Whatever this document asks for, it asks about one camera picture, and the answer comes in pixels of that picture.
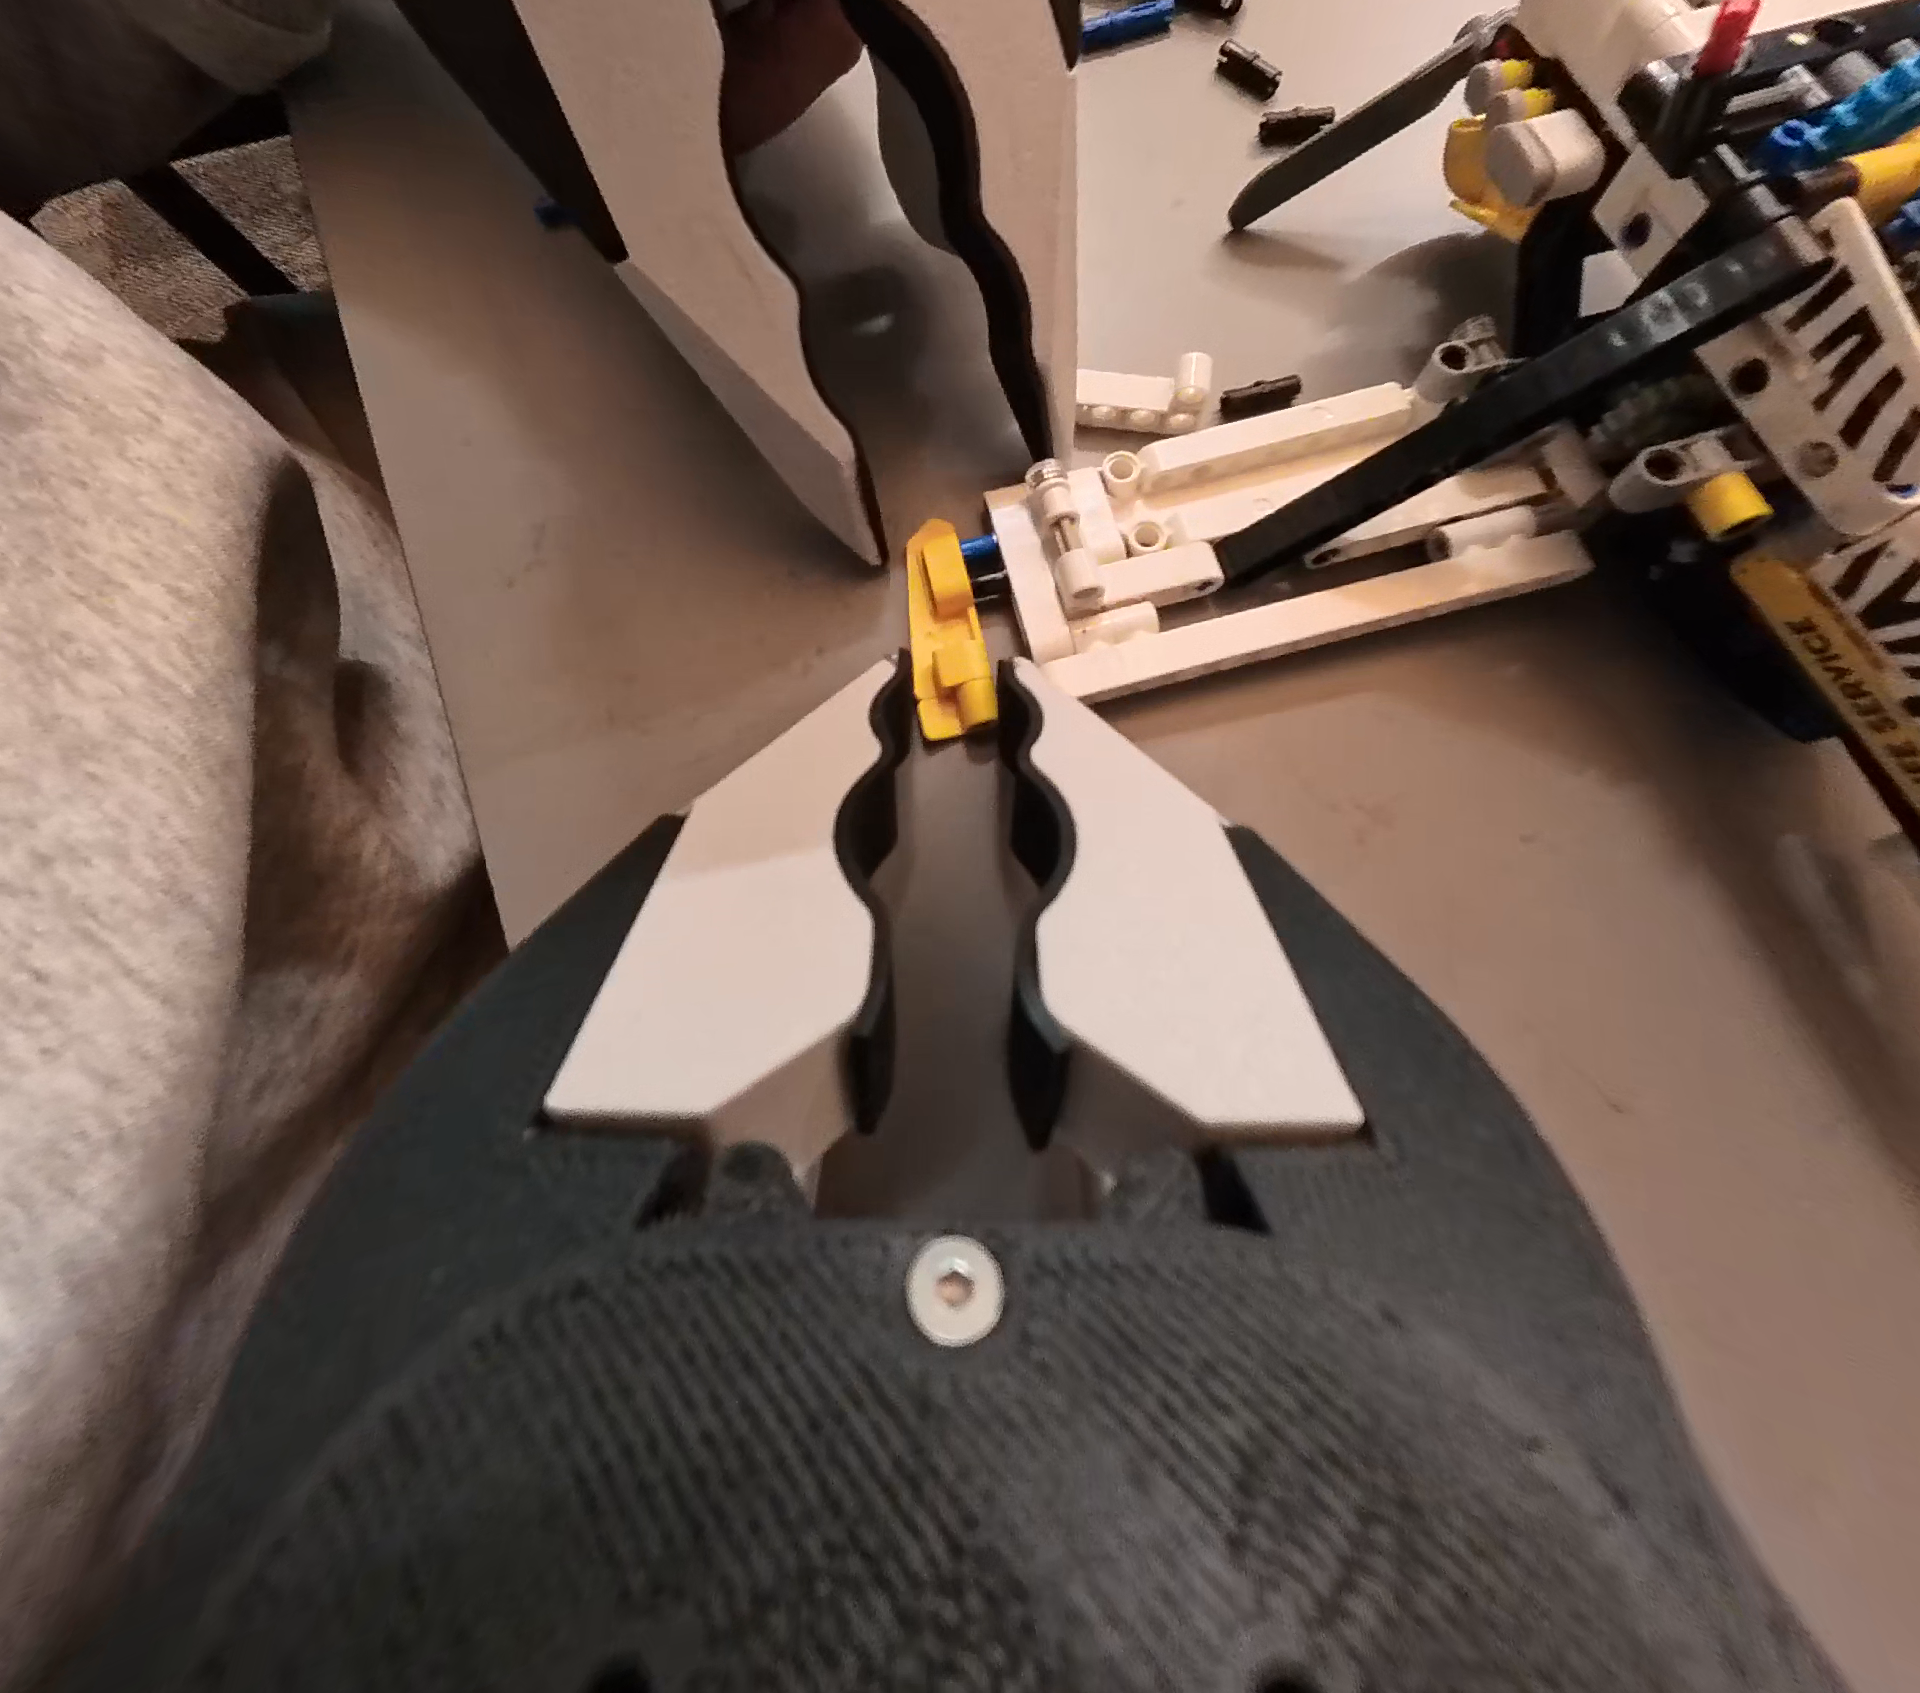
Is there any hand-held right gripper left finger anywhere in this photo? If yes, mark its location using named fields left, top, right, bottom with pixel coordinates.
left=543, top=658, right=962, bottom=1221

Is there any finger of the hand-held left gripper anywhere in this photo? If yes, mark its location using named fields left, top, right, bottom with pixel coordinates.
left=822, top=0, right=1087, bottom=467
left=465, top=0, right=891, bottom=571

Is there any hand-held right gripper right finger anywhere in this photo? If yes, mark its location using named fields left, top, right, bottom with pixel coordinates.
left=960, top=655, right=1370, bottom=1221

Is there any lego helicopter model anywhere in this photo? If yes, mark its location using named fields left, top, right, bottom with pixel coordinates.
left=982, top=0, right=1920, bottom=855

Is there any yellow lego piece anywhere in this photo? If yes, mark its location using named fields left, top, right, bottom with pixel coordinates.
left=905, top=518, right=1001, bottom=743

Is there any white lego connector piece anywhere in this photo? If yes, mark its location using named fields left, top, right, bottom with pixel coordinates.
left=1077, top=354, right=1215, bottom=433

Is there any person's left hand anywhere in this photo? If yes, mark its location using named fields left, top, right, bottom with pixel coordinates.
left=721, top=0, right=880, bottom=145

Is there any black metal frame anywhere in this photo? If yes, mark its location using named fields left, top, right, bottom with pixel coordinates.
left=127, top=94, right=325, bottom=300

